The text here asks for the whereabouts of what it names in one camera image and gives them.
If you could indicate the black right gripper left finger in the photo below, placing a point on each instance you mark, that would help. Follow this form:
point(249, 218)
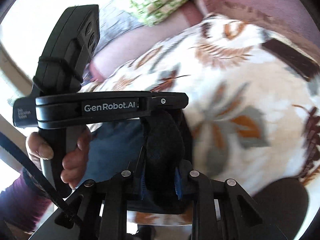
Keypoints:
point(99, 209)

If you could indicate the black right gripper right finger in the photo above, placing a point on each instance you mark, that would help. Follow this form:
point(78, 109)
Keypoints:
point(224, 210)

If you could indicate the black pants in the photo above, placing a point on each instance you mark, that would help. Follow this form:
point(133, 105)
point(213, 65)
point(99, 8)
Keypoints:
point(158, 180)

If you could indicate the leaf pattern plush blanket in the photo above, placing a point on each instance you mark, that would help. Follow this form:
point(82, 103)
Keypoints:
point(253, 94)

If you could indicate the grey quilted pillow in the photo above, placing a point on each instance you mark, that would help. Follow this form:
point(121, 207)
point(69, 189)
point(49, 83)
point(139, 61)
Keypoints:
point(114, 22)

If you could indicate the pink maroon bed sheet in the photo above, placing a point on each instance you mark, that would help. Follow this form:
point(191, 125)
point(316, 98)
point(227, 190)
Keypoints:
point(289, 17)

